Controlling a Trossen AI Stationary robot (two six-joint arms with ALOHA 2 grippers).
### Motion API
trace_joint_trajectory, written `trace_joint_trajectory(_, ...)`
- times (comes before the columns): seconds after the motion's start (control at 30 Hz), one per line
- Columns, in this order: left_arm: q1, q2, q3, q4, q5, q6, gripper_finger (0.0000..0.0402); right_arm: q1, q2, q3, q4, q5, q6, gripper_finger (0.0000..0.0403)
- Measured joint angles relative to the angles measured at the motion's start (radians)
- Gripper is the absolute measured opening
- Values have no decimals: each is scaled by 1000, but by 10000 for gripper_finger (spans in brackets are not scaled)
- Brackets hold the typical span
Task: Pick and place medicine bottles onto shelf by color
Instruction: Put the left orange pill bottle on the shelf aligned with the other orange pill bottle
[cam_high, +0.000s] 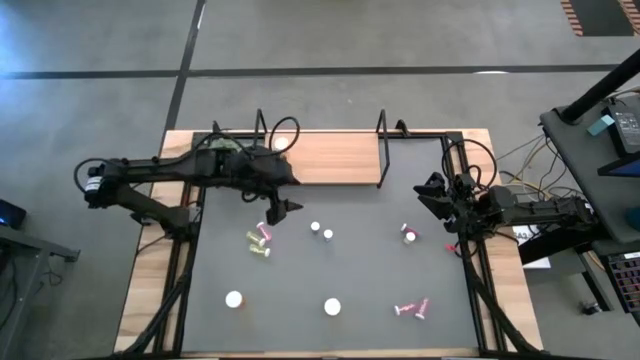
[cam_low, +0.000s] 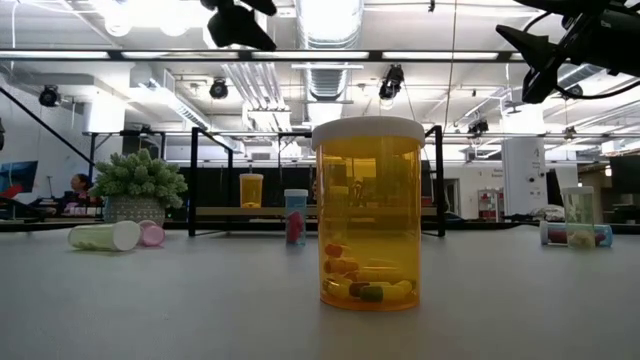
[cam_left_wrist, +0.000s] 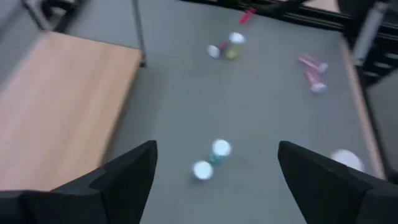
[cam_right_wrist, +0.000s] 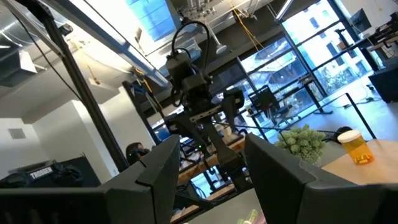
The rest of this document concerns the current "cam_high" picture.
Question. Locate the yellow pill bottle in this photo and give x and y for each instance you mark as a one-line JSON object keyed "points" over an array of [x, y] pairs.
{"points": [[260, 250], [255, 238]]}

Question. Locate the black device with blue light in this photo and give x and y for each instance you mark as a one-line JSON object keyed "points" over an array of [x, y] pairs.
{"points": [[10, 214]]}

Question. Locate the orange striped floor mat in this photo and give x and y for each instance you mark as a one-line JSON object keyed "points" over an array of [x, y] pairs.
{"points": [[572, 17]]}

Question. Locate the white paper label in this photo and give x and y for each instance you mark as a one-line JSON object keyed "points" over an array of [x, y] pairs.
{"points": [[532, 242]]}

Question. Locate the dark grey side desk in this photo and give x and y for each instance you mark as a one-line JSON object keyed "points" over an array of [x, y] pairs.
{"points": [[590, 180]]}

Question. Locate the black power adapter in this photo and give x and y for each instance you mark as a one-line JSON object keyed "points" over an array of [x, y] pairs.
{"points": [[626, 125]]}

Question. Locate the small red tag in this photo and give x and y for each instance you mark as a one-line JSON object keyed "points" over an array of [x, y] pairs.
{"points": [[450, 247]]}

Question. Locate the black desk frame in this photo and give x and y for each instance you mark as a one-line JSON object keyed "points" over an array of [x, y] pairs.
{"points": [[30, 250]]}

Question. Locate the black table frame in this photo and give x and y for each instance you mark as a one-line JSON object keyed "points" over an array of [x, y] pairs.
{"points": [[425, 135]]}

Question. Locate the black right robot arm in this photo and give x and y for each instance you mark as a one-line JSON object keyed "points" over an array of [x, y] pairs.
{"points": [[540, 210]]}

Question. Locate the teal block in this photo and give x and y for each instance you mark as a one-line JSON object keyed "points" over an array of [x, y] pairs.
{"points": [[600, 125]]}

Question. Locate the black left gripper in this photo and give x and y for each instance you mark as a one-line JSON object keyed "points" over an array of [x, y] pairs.
{"points": [[262, 172]]}

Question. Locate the thick black pole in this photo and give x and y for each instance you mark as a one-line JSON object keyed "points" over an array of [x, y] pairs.
{"points": [[600, 90]]}

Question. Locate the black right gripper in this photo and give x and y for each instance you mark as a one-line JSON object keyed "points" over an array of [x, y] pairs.
{"points": [[462, 205]]}

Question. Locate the black laptop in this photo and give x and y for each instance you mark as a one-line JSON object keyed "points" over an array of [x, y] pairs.
{"points": [[622, 168]]}

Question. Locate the pink pill bottle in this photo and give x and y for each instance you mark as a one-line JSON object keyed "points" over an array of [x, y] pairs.
{"points": [[422, 308], [404, 308], [264, 232], [409, 229]]}

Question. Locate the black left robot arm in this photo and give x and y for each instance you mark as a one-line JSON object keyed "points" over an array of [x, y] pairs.
{"points": [[160, 167]]}

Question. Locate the wooden shelf with black frame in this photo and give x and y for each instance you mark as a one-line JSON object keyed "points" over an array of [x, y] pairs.
{"points": [[335, 157]]}

